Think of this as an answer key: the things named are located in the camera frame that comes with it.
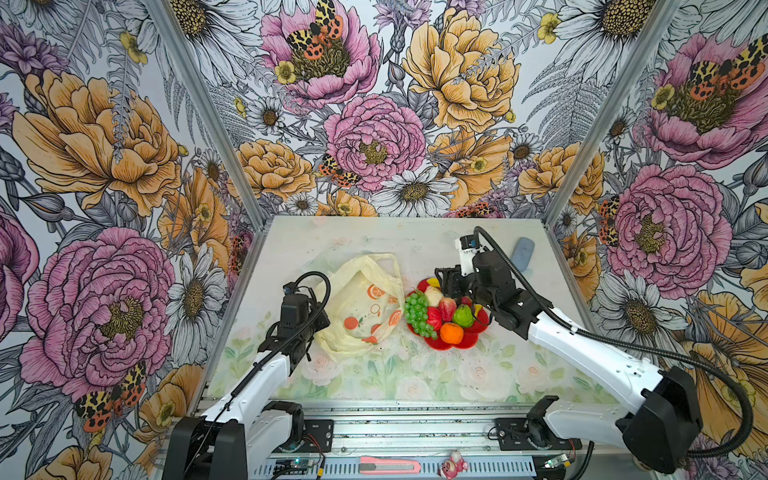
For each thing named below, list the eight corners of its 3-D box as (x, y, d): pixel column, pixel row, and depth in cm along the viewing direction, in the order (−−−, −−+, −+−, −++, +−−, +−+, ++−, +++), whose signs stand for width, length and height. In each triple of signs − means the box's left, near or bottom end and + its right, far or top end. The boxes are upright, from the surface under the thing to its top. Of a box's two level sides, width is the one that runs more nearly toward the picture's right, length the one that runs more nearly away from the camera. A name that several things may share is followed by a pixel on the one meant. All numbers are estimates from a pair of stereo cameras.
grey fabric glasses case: (506, 265, 110) (507, 261, 109) (516, 238, 119) (518, 234, 117) (525, 272, 108) (527, 268, 106) (534, 245, 117) (536, 240, 115)
